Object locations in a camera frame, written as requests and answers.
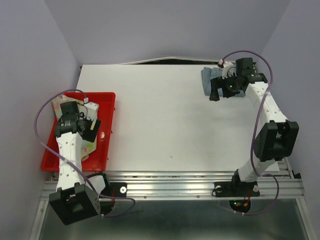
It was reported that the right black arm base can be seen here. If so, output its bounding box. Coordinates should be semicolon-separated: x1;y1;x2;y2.
211;174;260;214

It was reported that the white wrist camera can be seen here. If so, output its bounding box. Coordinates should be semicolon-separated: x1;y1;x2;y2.
218;59;236;79
84;101;99;121

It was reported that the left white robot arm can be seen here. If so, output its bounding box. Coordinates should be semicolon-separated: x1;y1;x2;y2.
49;101;112;226

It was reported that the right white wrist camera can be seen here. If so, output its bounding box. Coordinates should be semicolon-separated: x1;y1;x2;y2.
218;59;236;79

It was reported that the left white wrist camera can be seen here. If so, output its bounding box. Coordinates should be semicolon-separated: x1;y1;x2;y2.
84;101;99;121

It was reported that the red plastic tray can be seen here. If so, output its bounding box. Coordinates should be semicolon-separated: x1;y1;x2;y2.
41;92;116;172

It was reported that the aluminium frame rail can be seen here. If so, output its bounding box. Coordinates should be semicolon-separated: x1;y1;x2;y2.
39;170;305;201

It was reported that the floral pastel skirt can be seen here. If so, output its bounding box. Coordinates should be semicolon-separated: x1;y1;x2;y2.
51;94;97;162

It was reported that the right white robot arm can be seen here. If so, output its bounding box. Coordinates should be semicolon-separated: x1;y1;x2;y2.
209;57;299;195

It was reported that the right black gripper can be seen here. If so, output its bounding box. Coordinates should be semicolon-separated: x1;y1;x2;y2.
208;72;242;101

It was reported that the blue denim skirt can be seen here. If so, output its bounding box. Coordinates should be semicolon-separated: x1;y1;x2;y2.
200;66;247;99

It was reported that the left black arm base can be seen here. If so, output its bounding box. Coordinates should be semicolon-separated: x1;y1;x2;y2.
87;171;121;215

